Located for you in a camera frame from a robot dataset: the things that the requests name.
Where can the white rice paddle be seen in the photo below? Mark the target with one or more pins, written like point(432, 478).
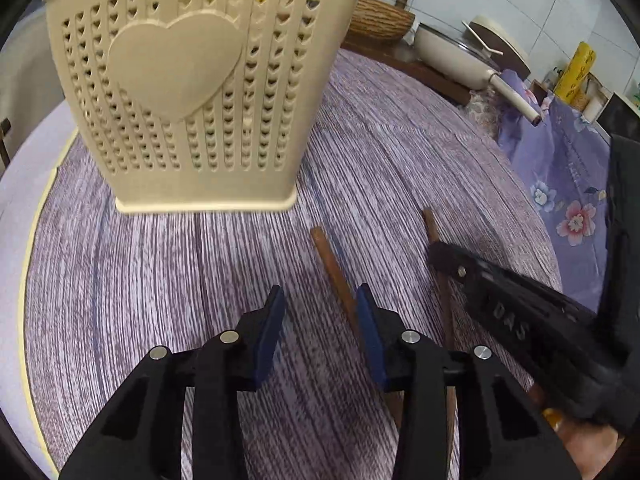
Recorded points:
point(480, 37)

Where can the beige paisley cloth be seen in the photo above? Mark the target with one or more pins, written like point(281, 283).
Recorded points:
point(485, 110)

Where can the person's right hand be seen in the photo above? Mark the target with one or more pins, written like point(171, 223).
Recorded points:
point(585, 450)

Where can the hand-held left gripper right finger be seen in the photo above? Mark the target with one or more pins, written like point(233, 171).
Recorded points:
point(370, 335)

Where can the yellow plastic wrap roll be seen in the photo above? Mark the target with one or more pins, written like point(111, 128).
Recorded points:
point(575, 72)

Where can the wooden counter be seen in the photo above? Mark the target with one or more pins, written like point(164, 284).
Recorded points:
point(395, 52)

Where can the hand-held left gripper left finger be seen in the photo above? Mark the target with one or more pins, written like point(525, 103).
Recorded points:
point(267, 335)

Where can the cream brown rice cooker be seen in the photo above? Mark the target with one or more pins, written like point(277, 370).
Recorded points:
point(505, 42)

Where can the beige plastic utensil holder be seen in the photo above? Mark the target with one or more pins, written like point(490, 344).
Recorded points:
point(175, 70)

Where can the brown wooden chopstick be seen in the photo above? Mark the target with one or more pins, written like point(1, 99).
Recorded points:
point(330, 270)
point(446, 310)

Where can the woven wicker basket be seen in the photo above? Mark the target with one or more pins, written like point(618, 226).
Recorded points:
point(382, 20)

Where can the purple floral cloth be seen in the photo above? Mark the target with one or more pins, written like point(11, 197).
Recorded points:
point(560, 160)

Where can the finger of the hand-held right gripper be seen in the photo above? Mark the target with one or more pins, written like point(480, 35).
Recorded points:
point(447, 262)

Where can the cream pan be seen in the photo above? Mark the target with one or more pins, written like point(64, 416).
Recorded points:
point(450, 62)

